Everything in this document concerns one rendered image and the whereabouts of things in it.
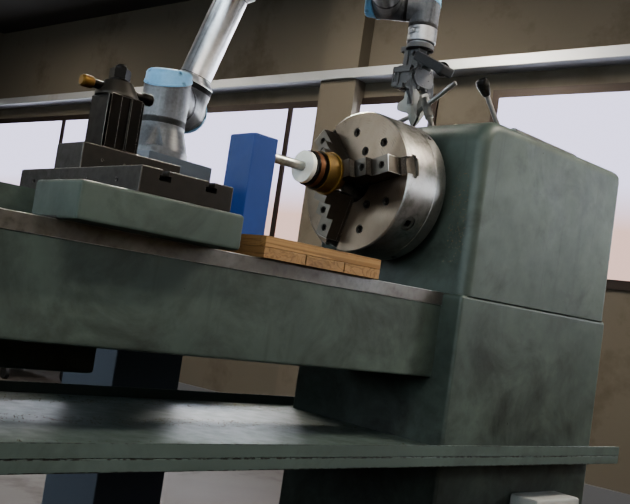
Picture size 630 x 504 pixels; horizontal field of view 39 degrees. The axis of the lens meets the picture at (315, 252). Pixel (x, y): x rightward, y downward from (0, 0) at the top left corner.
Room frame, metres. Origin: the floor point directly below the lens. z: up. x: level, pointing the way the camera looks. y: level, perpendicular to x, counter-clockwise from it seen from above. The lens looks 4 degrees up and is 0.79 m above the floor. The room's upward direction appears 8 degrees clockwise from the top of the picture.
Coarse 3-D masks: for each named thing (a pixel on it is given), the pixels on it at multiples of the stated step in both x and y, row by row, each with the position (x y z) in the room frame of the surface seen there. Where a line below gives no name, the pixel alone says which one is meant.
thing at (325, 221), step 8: (336, 192) 1.90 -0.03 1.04; (344, 192) 1.96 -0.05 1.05; (320, 200) 1.90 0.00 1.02; (328, 200) 1.90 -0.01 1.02; (336, 200) 1.91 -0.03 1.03; (344, 200) 1.92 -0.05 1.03; (352, 200) 1.94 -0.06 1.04; (320, 208) 1.93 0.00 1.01; (328, 208) 1.91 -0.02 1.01; (336, 208) 1.92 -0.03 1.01; (344, 208) 1.93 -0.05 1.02; (328, 216) 1.91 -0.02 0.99; (336, 216) 1.93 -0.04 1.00; (344, 216) 1.94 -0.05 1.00; (320, 224) 1.95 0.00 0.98; (328, 224) 1.93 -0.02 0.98; (336, 224) 1.94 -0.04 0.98; (344, 224) 1.95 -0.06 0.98; (320, 232) 1.95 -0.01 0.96; (328, 232) 1.93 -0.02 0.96; (336, 232) 1.95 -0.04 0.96; (328, 240) 1.99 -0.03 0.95; (336, 240) 1.96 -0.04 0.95
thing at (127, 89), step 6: (108, 84) 1.59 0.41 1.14; (114, 84) 1.59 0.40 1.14; (120, 84) 1.60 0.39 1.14; (126, 84) 1.60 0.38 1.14; (132, 84) 1.62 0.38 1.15; (96, 90) 1.60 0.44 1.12; (102, 90) 1.59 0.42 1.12; (108, 90) 1.59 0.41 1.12; (114, 90) 1.59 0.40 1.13; (120, 90) 1.59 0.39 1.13; (126, 90) 1.60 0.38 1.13; (132, 90) 1.61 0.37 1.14; (126, 96) 1.60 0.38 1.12; (132, 96) 1.61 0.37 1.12
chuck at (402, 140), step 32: (352, 128) 1.97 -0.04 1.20; (384, 128) 1.90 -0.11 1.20; (416, 160) 1.86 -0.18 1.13; (352, 192) 2.00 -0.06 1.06; (384, 192) 1.88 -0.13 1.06; (416, 192) 1.85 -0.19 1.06; (352, 224) 1.94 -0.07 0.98; (384, 224) 1.87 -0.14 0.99; (416, 224) 1.89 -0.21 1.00; (384, 256) 1.98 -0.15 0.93
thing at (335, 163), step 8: (320, 152) 1.86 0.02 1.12; (328, 152) 1.89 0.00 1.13; (320, 160) 1.83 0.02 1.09; (328, 160) 1.84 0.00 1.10; (336, 160) 1.86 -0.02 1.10; (320, 168) 1.83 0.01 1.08; (328, 168) 1.84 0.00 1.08; (336, 168) 1.85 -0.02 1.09; (320, 176) 1.83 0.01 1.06; (328, 176) 1.84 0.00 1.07; (336, 176) 1.85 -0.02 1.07; (304, 184) 1.85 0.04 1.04; (312, 184) 1.84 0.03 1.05; (320, 184) 1.85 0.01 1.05; (328, 184) 1.85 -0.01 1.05; (336, 184) 1.86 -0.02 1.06; (320, 192) 1.90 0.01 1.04; (328, 192) 1.88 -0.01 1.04
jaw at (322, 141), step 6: (324, 132) 1.98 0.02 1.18; (330, 132) 1.99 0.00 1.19; (336, 132) 2.01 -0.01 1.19; (318, 138) 1.99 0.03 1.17; (324, 138) 1.98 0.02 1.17; (330, 138) 1.97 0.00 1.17; (336, 138) 1.98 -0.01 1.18; (318, 144) 1.99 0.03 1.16; (324, 144) 1.94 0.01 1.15; (330, 144) 1.95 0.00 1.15; (336, 144) 1.96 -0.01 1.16; (342, 144) 1.98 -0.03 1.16; (318, 150) 1.95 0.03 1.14; (324, 150) 1.91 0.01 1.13; (330, 150) 1.93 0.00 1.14; (336, 150) 1.94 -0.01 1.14; (342, 150) 1.96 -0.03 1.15; (342, 156) 1.94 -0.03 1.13; (348, 156) 1.96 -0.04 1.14
